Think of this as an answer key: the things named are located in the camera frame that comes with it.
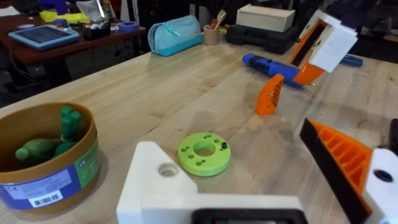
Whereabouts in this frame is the blue handled tool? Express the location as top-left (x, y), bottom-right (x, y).
top-left (339, 54), bottom-right (364, 68)

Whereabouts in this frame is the blue tape roll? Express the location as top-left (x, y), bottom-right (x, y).
top-left (118, 21), bottom-right (141, 32)

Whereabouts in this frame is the blue electric screwdriver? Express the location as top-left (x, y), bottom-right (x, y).
top-left (242, 53), bottom-right (305, 90)

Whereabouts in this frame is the black box with small items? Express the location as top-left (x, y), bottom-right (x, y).
top-left (81, 21), bottom-right (112, 42)

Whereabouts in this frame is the green disc with holes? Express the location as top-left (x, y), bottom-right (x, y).
top-left (177, 132), bottom-right (232, 177)

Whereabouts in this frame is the white cardboard box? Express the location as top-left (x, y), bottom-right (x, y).
top-left (235, 4), bottom-right (296, 33)

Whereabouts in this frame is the clear plastic bag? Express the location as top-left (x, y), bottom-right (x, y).
top-left (75, 0), bottom-right (106, 22)

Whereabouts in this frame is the orange ribbed wedge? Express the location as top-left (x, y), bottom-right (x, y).
top-left (255, 73), bottom-right (285, 116)

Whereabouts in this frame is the black plastic tool case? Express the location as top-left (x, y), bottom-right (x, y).
top-left (225, 24), bottom-right (300, 55)

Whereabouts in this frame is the tablet in blue case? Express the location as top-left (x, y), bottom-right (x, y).
top-left (7, 24), bottom-right (81, 51)

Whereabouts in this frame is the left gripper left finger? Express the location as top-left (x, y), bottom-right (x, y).
top-left (116, 141), bottom-right (200, 224)

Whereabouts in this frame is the yellow plastic tray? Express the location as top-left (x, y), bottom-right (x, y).
top-left (39, 9), bottom-right (91, 25)

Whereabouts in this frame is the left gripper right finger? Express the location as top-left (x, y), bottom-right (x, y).
top-left (299, 118), bottom-right (398, 224)

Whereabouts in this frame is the beige cup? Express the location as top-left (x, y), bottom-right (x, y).
top-left (203, 25), bottom-right (220, 47)

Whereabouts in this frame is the wooden fork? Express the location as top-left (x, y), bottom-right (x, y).
top-left (213, 9), bottom-right (228, 30)

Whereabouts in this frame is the brown tub with green toys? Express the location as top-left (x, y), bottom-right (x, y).
top-left (0, 101), bottom-right (102, 215)

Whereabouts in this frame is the purple plastic part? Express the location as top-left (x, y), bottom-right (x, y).
top-left (39, 0), bottom-right (70, 16)

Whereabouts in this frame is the teal zip pencil case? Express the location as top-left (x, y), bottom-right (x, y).
top-left (147, 15), bottom-right (203, 57)

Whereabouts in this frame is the dark brown side table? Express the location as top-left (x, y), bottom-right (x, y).
top-left (0, 12), bottom-right (147, 90)

